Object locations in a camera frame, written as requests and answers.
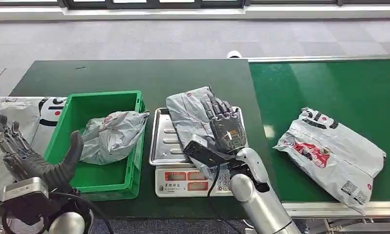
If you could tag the metal conveyor rail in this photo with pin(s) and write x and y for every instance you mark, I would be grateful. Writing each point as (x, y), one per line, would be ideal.
(314, 208)
(321, 58)

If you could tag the white electronic scale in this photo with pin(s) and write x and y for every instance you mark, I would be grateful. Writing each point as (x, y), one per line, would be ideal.
(182, 182)

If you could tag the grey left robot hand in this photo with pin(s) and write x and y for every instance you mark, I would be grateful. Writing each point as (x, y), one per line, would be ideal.
(23, 160)

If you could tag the grey parcel with red dot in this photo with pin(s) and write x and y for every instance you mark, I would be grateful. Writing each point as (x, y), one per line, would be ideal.
(188, 113)

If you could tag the green conveyor belt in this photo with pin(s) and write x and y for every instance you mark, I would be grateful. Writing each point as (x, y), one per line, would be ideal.
(343, 90)

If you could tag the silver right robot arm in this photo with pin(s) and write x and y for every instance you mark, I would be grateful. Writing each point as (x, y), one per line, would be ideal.
(259, 200)

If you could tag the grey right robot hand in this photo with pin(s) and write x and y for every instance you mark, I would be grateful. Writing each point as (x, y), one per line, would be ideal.
(227, 129)

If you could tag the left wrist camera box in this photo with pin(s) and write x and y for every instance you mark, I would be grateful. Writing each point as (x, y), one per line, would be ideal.
(25, 193)

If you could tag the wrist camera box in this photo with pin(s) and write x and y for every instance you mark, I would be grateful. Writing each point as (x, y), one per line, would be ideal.
(203, 151)
(25, 193)

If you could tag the white parcel with red print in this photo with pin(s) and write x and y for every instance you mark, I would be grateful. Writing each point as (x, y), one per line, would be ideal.
(334, 155)

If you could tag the white conveyor roller end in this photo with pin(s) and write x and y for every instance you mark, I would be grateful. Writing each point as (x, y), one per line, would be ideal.
(233, 54)

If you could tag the green plastic crate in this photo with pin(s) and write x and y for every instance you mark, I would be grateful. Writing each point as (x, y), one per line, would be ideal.
(101, 181)

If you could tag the steel scale tray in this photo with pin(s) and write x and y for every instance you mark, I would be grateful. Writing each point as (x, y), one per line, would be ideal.
(164, 145)

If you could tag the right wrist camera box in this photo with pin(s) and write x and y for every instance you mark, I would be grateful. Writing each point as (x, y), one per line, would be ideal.
(203, 151)

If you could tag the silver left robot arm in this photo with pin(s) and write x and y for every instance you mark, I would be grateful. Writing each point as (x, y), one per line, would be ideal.
(67, 224)

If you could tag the white parcel with panda print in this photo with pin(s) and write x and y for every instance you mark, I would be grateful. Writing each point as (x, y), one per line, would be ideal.
(49, 113)

